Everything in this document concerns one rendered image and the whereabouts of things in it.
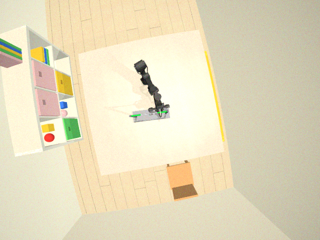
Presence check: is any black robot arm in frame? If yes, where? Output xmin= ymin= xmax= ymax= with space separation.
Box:
xmin=133 ymin=59 xmax=165 ymax=110

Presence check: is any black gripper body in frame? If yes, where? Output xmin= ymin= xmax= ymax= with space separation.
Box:
xmin=148 ymin=100 xmax=170 ymax=112

